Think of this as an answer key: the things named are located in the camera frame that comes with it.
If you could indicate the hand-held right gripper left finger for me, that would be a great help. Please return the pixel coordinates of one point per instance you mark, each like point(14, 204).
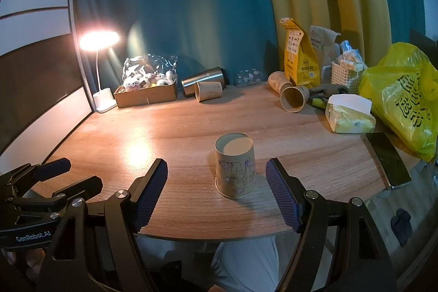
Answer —
point(150, 196)

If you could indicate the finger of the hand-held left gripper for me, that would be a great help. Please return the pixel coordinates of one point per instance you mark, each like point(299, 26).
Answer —
point(82, 186)
point(53, 167)

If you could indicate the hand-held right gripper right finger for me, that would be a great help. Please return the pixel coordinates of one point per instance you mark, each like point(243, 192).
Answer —
point(282, 196)

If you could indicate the printed paper cup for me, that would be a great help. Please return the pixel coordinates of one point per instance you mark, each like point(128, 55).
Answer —
point(235, 169)
point(278, 80)
point(294, 97)

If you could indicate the plain brown paper cup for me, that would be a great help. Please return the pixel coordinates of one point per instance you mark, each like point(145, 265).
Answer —
point(209, 91)

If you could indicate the person's grey trousers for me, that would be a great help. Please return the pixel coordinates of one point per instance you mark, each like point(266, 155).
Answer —
point(243, 261)

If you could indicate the cardboard box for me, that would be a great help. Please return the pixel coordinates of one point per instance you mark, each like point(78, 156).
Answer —
point(147, 97)

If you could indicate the yellow sponge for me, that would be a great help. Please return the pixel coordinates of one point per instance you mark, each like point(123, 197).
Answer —
point(318, 103)

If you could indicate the yellow tissue pack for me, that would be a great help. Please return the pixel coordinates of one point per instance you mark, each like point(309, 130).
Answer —
point(349, 117)

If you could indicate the black smartphone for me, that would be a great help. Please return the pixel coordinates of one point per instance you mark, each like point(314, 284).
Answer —
point(388, 158)

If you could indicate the grey glove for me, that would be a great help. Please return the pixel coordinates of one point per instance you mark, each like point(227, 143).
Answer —
point(326, 91)

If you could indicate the clear printed plastic bag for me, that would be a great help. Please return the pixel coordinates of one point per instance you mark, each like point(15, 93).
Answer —
point(249, 77)

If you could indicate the clear bag of small toys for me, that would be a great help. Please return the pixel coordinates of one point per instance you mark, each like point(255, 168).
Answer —
point(150, 69)

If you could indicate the steel tumbler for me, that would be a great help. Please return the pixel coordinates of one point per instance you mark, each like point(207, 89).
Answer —
point(202, 77)

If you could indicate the grey printed bedsheet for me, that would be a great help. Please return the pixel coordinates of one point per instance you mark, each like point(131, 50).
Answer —
point(407, 237)

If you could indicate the white plastic basket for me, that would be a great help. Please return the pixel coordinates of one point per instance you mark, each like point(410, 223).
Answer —
point(344, 77)

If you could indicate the white desk lamp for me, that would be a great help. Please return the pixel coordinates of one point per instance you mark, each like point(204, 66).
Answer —
point(100, 39)

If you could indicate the yellow paper pouch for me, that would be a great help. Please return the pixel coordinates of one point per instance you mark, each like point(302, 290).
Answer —
point(298, 56)

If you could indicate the pale packets in basket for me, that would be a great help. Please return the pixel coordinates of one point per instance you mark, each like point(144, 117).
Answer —
point(350, 56)

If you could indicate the yellow plastic shopping bag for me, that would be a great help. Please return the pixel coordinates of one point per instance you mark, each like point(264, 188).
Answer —
point(403, 97)

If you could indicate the white paper pouch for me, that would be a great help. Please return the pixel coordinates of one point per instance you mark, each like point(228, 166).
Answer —
point(323, 44)

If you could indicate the teal curtain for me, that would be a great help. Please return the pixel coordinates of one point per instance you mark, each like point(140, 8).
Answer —
point(178, 4)

